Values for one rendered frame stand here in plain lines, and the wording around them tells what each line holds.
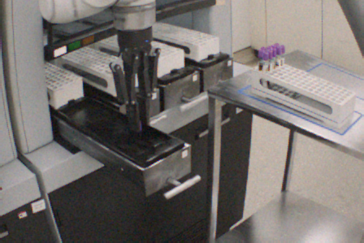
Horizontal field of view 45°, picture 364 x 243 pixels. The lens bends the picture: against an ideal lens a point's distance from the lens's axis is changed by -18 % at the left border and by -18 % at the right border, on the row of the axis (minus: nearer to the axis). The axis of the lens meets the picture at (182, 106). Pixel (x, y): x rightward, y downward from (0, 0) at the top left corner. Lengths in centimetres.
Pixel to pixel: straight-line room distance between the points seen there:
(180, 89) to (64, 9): 63
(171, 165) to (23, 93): 40
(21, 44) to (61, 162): 31
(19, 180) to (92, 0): 49
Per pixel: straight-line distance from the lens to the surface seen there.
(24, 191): 117
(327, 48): 340
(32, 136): 123
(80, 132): 117
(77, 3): 88
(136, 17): 102
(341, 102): 115
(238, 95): 128
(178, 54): 142
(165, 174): 107
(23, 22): 113
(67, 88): 128
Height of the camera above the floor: 136
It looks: 26 degrees down
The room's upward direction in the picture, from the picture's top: 1 degrees counter-clockwise
